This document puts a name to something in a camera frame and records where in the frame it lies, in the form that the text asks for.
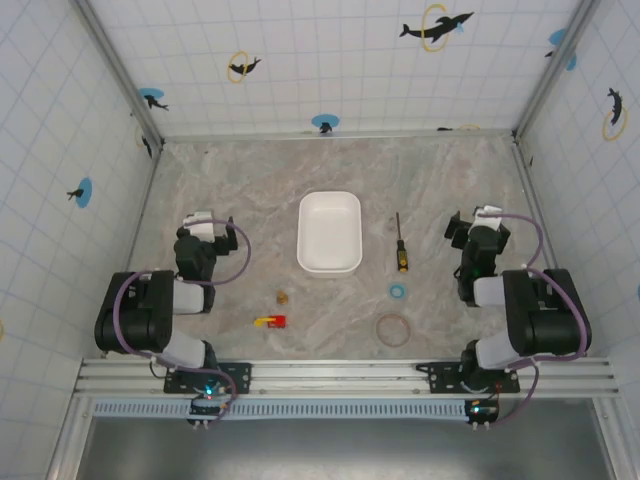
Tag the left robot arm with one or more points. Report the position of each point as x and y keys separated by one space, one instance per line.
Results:
x=135 y=315

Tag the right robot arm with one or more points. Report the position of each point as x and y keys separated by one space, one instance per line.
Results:
x=545 y=320

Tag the black and yellow screwdriver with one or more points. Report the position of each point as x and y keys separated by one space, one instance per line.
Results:
x=402 y=252

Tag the white plastic bin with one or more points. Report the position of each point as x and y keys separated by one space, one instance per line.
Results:
x=329 y=234

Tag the small brass fitting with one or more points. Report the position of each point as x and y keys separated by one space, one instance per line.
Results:
x=283 y=297

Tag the red and yellow toy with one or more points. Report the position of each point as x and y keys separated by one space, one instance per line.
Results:
x=275 y=321

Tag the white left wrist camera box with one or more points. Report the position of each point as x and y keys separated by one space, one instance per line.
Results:
x=200 y=227

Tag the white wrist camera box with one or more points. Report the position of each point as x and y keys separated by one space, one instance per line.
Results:
x=489 y=214
x=200 y=227

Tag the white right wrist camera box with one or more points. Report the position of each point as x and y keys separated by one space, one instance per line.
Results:
x=489 y=214

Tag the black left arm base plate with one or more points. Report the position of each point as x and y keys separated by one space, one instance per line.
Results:
x=240 y=377

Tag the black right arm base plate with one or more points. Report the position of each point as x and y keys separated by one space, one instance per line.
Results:
x=440 y=377

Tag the aluminium frame crossbar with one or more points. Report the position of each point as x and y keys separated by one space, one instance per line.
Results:
x=340 y=136

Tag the aluminium mounting rail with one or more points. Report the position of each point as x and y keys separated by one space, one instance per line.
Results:
x=340 y=377

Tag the aluminium frame post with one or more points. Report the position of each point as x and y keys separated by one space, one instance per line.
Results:
x=120 y=75
x=555 y=70

